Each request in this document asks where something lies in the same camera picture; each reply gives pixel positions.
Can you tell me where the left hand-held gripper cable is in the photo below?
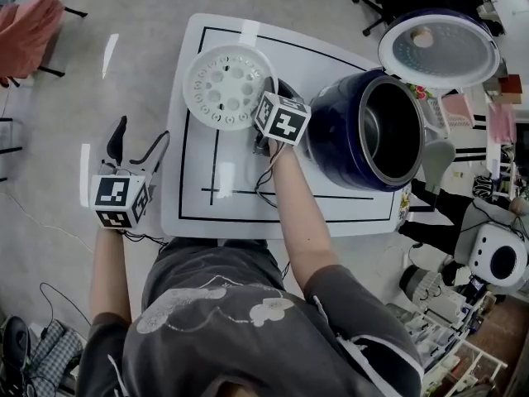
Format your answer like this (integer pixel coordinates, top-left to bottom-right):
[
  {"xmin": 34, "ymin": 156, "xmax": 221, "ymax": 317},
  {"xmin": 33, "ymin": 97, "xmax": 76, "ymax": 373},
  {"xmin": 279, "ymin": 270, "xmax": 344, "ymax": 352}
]
[{"xmin": 122, "ymin": 228, "xmax": 170, "ymax": 247}]

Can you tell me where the orange fabric chair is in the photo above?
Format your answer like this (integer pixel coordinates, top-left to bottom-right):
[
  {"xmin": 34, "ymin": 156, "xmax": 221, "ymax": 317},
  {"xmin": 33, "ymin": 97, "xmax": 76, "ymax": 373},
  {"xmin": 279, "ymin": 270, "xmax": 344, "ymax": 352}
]
[{"xmin": 0, "ymin": 0, "xmax": 88, "ymax": 88}]

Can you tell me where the person's right forearm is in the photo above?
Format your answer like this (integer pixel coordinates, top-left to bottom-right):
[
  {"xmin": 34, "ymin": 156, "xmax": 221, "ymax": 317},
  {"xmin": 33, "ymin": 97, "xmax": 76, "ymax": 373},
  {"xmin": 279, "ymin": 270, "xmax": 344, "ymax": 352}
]
[{"xmin": 270, "ymin": 142, "xmax": 344, "ymax": 293}]

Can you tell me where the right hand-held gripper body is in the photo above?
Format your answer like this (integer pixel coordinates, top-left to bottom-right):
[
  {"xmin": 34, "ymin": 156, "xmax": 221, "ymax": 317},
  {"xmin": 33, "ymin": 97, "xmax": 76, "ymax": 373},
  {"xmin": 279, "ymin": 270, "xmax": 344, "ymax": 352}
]
[{"xmin": 250, "ymin": 92, "xmax": 312, "ymax": 155}]

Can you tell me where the grey shell chair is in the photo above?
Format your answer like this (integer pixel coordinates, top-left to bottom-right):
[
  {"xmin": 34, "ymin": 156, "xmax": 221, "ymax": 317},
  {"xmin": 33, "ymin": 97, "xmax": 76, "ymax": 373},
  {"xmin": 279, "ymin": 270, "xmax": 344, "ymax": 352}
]
[{"xmin": 421, "ymin": 136, "xmax": 456, "ymax": 194}]

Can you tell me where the striped grey basket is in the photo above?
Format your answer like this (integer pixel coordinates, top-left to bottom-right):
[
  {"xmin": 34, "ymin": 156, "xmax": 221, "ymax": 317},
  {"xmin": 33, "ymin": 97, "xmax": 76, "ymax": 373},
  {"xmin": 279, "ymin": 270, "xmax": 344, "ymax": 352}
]
[{"xmin": 399, "ymin": 265, "xmax": 443, "ymax": 305}]

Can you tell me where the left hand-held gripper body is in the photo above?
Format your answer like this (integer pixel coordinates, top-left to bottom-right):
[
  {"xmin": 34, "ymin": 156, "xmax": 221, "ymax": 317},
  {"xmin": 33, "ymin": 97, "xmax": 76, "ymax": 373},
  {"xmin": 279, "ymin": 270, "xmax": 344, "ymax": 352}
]
[{"xmin": 89, "ymin": 161, "xmax": 158, "ymax": 230}]

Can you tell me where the pink flower bouquet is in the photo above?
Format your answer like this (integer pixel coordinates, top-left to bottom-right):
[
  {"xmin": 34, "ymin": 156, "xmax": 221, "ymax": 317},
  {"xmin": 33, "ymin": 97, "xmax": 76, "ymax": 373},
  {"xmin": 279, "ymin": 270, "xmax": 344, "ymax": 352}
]
[{"xmin": 407, "ymin": 83, "xmax": 433, "ymax": 103}]

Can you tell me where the white mesh pink-seat office chair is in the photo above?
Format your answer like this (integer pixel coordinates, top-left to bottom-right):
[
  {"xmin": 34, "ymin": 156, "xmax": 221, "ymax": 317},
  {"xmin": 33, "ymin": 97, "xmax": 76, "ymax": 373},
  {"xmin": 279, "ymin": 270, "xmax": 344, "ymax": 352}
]
[{"xmin": 425, "ymin": 91, "xmax": 476, "ymax": 140}]

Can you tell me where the black rice cooker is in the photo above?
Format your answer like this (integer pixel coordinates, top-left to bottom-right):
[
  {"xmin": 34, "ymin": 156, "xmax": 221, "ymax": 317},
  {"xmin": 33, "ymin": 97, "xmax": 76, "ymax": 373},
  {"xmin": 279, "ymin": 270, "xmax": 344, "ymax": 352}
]
[{"xmin": 0, "ymin": 315, "xmax": 30, "ymax": 371}]

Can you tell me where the person's left forearm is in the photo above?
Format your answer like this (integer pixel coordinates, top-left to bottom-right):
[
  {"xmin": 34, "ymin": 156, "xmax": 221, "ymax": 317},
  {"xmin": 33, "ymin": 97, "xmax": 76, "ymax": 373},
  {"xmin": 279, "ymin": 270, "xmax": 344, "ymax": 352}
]
[{"xmin": 89, "ymin": 227, "xmax": 133, "ymax": 326}]

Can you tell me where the white shelf rack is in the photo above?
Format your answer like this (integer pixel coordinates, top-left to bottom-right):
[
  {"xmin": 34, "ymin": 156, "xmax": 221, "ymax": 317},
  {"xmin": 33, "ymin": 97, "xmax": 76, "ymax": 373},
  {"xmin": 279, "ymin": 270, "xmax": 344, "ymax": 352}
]
[{"xmin": 384, "ymin": 287, "xmax": 529, "ymax": 397}]

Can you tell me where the checked cloth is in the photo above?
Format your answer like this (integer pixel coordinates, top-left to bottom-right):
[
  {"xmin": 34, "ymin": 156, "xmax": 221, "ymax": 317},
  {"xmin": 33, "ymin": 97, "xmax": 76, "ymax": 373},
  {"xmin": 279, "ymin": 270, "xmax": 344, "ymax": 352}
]
[{"xmin": 31, "ymin": 318, "xmax": 83, "ymax": 397}]

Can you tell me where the dark blue rice cooker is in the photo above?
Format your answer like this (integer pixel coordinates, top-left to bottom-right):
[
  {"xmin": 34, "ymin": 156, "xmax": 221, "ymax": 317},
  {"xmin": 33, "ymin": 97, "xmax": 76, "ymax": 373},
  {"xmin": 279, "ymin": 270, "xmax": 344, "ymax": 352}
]
[{"xmin": 306, "ymin": 67, "xmax": 427, "ymax": 193}]

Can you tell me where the right hand-held gripper cable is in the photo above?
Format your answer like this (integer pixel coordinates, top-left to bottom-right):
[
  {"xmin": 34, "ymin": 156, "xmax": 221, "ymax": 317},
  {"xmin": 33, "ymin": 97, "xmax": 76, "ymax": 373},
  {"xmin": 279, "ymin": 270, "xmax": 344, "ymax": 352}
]
[{"xmin": 252, "ymin": 142, "xmax": 290, "ymax": 210}]

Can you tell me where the white table with black frame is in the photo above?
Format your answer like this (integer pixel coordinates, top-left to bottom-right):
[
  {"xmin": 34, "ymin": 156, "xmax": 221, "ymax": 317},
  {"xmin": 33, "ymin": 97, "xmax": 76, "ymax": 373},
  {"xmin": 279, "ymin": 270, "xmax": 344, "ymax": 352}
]
[{"xmin": 454, "ymin": 72, "xmax": 529, "ymax": 198}]

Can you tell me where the person's grey printed t-shirt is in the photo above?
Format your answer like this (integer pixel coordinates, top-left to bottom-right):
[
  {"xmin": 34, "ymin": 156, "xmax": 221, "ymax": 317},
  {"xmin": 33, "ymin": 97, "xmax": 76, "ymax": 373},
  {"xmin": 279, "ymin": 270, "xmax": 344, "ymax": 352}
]
[{"xmin": 78, "ymin": 237, "xmax": 425, "ymax": 397}]

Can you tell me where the white rice cooker lid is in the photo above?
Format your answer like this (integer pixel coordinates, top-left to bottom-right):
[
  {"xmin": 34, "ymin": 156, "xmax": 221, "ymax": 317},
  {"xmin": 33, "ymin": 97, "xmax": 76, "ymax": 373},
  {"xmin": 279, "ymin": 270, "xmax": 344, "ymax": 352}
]
[{"xmin": 378, "ymin": 8, "xmax": 502, "ymax": 94}]

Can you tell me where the white black-lined square table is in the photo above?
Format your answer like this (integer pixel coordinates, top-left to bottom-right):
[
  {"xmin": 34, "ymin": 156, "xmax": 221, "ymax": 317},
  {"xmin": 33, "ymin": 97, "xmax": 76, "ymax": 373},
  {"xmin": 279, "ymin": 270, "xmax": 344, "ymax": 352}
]
[{"xmin": 160, "ymin": 12, "xmax": 408, "ymax": 240}]

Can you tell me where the hand-held gripper cable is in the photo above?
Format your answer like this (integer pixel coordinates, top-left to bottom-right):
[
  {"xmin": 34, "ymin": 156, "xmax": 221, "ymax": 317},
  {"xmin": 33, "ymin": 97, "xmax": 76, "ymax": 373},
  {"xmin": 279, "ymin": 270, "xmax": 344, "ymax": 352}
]
[
  {"xmin": 122, "ymin": 228, "xmax": 170, "ymax": 247},
  {"xmin": 252, "ymin": 142, "xmax": 290, "ymax": 210}
]

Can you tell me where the white perforated steamer tray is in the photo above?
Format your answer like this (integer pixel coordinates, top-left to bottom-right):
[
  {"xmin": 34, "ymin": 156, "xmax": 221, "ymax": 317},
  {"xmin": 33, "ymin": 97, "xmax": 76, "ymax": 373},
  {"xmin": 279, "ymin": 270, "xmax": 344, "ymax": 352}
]
[{"xmin": 182, "ymin": 43, "xmax": 279, "ymax": 132}]

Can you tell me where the white round backpack device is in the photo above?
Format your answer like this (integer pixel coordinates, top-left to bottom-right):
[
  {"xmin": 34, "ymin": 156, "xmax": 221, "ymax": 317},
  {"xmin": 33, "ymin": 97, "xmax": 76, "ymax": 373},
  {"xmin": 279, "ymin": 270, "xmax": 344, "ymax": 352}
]
[{"xmin": 469, "ymin": 221, "xmax": 529, "ymax": 285}]

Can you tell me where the pink sheet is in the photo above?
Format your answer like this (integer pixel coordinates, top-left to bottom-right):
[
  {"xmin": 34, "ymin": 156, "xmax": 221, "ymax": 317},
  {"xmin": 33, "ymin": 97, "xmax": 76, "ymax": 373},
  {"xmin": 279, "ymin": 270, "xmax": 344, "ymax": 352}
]
[{"xmin": 487, "ymin": 103, "xmax": 517, "ymax": 144}]

